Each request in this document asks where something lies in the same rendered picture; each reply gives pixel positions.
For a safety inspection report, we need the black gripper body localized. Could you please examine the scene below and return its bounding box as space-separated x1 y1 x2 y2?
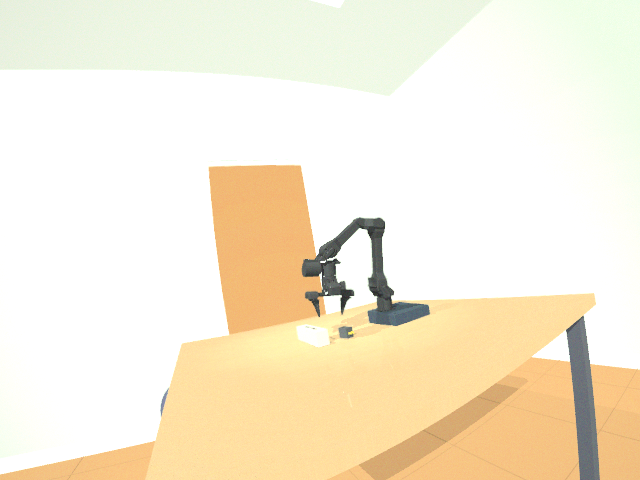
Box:
305 276 355 300

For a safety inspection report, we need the grey two-prong plug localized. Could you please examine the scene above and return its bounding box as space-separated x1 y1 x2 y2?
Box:
338 326 354 339

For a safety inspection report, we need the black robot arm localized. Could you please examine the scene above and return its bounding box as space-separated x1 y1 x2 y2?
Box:
301 217 395 312

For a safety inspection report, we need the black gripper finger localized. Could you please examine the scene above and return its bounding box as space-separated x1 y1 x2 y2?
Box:
308 299 320 317
340 297 352 315

